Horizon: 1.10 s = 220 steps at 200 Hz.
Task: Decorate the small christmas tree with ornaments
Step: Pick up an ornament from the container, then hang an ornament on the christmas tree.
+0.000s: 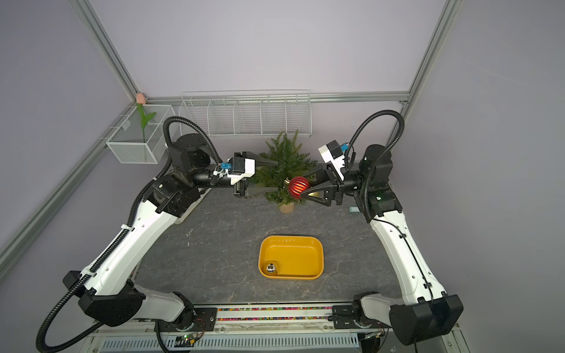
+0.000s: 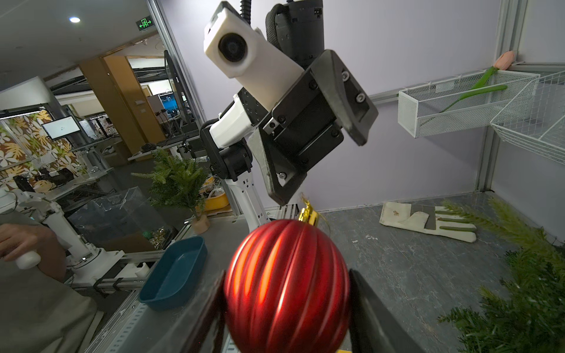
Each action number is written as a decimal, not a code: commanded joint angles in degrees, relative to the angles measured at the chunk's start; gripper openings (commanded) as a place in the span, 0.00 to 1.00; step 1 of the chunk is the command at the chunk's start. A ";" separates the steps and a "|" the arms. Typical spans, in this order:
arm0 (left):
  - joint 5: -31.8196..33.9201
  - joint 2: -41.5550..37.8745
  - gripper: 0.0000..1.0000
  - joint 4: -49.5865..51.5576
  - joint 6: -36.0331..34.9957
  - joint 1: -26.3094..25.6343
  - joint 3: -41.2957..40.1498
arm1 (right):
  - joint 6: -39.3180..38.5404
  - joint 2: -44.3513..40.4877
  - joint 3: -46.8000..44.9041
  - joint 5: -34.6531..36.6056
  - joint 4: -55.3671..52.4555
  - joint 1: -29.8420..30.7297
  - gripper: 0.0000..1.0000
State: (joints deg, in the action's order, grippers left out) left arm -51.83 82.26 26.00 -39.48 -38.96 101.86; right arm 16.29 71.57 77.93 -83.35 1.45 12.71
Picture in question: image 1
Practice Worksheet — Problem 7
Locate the red ribbed ball ornament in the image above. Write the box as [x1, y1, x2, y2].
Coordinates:
[286, 176, 310, 200]

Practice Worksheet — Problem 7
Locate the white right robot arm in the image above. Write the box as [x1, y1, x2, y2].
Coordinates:
[288, 110, 463, 346]

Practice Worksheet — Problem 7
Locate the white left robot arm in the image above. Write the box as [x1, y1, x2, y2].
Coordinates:
[35, 116, 274, 352]

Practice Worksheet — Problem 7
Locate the small green christmas tree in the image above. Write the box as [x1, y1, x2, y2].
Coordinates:
[251, 132, 317, 213]

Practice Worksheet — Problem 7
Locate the white gardening glove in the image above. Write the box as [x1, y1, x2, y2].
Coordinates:
[175, 188, 210, 225]

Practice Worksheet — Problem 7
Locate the yellow plastic tray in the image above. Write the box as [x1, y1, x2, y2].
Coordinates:
[258, 235, 325, 280]

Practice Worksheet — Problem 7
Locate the small silver bell ornament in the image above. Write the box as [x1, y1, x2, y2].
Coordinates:
[265, 263, 277, 276]

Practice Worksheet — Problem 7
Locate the small white mesh basket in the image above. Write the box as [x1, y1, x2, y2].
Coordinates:
[106, 104, 175, 164]

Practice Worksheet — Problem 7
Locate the artificial pink tulip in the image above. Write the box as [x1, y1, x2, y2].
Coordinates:
[135, 93, 156, 143]

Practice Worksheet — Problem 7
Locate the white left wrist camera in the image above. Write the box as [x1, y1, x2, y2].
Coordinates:
[221, 151, 256, 184]

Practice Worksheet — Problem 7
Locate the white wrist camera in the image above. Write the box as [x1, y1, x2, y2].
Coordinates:
[221, 151, 256, 184]
[318, 141, 349, 181]

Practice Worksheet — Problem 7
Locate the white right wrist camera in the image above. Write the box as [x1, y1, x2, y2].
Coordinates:
[318, 141, 349, 181]

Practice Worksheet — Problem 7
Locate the long white wire shelf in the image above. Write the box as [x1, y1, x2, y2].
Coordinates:
[179, 90, 313, 136]

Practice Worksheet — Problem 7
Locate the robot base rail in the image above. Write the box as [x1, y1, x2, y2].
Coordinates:
[80, 302, 469, 352]

